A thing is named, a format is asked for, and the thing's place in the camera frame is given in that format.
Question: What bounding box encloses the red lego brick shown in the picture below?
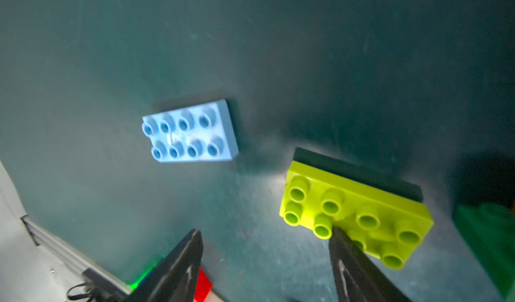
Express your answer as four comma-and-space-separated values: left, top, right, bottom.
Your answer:
193, 268, 213, 302

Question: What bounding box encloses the lime green lego plate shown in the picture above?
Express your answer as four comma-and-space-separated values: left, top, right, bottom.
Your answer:
280, 161, 434, 270

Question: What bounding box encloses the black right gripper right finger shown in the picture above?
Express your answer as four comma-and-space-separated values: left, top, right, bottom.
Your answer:
329, 227, 410, 302

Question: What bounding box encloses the light blue lego plate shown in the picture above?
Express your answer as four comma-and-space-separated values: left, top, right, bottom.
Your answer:
142, 99, 239, 163

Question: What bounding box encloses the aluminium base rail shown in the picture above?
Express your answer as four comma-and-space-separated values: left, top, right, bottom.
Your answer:
21, 216, 133, 301

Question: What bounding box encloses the dark green lego plate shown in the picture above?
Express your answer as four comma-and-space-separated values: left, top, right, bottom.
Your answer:
453, 203, 514, 301

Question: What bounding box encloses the green table mat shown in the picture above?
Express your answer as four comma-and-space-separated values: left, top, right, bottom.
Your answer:
1, 0, 514, 301

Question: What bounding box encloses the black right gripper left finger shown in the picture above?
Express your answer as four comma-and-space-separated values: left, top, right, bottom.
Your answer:
125, 229, 203, 302

